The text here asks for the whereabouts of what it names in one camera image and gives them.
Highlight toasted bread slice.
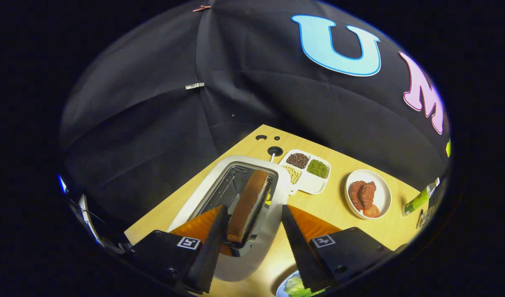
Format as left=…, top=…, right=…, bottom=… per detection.
left=227, top=170, right=273, bottom=243

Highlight white round plate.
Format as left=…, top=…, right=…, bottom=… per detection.
left=345, top=169, right=392, bottom=219

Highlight blue round plate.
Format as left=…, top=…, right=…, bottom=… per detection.
left=276, top=270, right=302, bottom=297

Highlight green lettuce leaf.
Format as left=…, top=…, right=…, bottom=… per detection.
left=283, top=276, right=325, bottom=297

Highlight pile of yellow beans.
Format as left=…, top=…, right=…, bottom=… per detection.
left=283, top=165, right=301, bottom=184

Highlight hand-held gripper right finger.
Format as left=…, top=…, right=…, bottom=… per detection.
left=281, top=204, right=395, bottom=292

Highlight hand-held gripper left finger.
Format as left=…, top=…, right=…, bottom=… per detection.
left=127, top=205, right=231, bottom=294

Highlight white divided dish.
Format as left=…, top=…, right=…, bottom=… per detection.
left=278, top=149, right=331, bottom=195

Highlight white toaster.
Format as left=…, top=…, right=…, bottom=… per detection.
left=167, top=155, right=291, bottom=282

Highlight pile of green beans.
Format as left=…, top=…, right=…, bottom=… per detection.
left=307, top=159, right=329, bottom=179

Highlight black backdrop cloth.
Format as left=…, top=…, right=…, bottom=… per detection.
left=59, top=0, right=451, bottom=248

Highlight brown meat slices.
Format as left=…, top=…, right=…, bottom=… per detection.
left=349, top=180, right=377, bottom=211

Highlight pile of brown beans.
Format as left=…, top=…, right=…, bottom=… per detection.
left=286, top=153, right=310, bottom=169

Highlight green label water bottle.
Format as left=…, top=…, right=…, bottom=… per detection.
left=402, top=177, right=441, bottom=217

